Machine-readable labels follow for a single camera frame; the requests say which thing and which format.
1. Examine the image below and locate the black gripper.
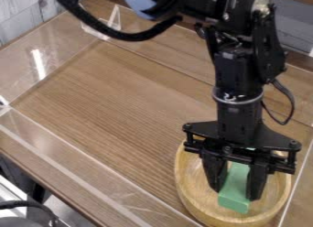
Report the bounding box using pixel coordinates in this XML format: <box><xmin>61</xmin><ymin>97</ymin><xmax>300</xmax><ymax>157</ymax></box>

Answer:
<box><xmin>181</xmin><ymin>101</ymin><xmax>302</xmax><ymax>201</ymax></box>

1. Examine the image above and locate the green rectangular block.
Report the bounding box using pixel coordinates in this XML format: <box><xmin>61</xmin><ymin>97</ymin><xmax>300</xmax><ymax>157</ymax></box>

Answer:
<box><xmin>217</xmin><ymin>162</ymin><xmax>250</xmax><ymax>214</ymax></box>

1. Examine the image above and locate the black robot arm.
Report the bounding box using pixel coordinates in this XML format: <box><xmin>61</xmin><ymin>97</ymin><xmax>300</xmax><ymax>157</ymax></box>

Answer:
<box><xmin>124</xmin><ymin>0</ymin><xmax>300</xmax><ymax>201</ymax></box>

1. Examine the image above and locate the brown wooden bowl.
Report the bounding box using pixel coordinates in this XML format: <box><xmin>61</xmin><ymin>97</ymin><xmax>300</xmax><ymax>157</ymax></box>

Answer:
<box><xmin>173</xmin><ymin>145</ymin><xmax>291</xmax><ymax>227</ymax></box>

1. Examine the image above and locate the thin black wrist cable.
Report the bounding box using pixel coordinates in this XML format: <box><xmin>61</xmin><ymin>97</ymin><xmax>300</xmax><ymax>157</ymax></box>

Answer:
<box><xmin>260</xmin><ymin>78</ymin><xmax>295</xmax><ymax>126</ymax></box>

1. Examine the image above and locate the clear acrylic corner bracket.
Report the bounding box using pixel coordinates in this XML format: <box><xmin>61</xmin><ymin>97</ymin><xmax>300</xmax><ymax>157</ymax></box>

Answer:
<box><xmin>80</xmin><ymin>5</ymin><xmax>121</xmax><ymax>41</ymax></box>

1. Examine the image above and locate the black cable lower left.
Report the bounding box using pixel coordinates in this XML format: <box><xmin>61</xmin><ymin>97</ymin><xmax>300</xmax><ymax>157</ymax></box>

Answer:
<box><xmin>0</xmin><ymin>200</ymin><xmax>60</xmax><ymax>227</ymax></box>

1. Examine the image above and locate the clear acrylic tray wall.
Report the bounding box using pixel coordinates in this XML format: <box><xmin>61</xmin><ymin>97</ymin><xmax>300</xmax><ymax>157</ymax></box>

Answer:
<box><xmin>0</xmin><ymin>1</ymin><xmax>313</xmax><ymax>227</ymax></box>

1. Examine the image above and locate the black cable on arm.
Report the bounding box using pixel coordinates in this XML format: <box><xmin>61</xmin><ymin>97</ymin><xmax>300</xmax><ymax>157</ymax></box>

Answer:
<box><xmin>46</xmin><ymin>0</ymin><xmax>183</xmax><ymax>42</ymax></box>

